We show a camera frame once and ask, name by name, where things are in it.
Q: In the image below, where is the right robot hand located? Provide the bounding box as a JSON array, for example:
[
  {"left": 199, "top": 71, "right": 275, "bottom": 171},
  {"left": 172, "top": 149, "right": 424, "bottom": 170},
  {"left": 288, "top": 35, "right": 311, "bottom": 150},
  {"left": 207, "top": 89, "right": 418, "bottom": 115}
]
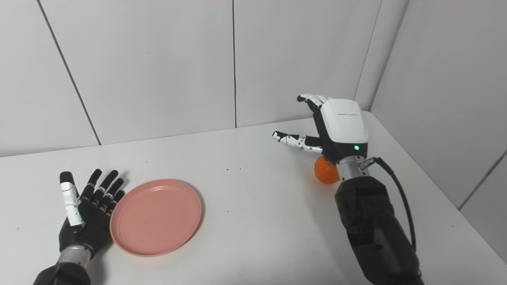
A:
[{"left": 272, "top": 94, "right": 369, "bottom": 163}]

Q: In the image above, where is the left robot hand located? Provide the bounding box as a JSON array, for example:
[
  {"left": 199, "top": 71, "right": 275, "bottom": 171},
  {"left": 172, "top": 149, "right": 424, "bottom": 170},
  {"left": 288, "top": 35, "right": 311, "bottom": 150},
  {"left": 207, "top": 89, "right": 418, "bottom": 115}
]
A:
[{"left": 59, "top": 169, "right": 126, "bottom": 260}]

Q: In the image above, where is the orange fruit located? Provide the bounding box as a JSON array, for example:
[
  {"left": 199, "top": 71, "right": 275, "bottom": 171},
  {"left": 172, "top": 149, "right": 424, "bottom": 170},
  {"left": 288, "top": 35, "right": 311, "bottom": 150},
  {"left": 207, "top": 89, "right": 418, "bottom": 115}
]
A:
[{"left": 314, "top": 155, "right": 341, "bottom": 184}]

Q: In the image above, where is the pink plate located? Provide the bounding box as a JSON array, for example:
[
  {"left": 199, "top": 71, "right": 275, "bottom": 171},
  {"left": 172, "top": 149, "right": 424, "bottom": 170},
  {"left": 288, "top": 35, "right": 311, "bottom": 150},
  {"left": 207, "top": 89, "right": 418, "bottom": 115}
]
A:
[{"left": 110, "top": 179, "right": 202, "bottom": 258}]

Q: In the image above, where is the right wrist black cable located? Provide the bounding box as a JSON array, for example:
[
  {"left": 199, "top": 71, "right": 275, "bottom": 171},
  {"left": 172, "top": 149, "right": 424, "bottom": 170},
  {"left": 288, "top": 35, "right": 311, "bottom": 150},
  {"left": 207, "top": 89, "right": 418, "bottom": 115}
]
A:
[{"left": 359, "top": 157, "right": 417, "bottom": 251}]

